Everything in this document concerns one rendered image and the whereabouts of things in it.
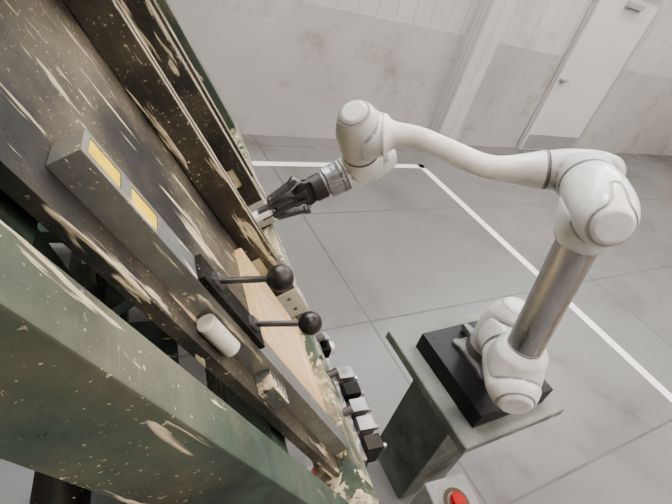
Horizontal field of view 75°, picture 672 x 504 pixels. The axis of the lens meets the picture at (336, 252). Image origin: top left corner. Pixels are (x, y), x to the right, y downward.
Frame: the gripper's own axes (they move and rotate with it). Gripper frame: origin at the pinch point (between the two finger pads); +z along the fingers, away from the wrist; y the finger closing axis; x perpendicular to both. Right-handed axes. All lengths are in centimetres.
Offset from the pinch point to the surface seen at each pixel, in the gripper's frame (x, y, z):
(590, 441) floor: 39, -215, -100
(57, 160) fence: 54, 57, 7
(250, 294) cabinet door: 29.2, 2.8, 7.1
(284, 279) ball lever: 58, 32, -6
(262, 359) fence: 54, 12, 5
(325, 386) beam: 35, -38, 4
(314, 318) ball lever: 57, 20, -7
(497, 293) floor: -80, -227, -116
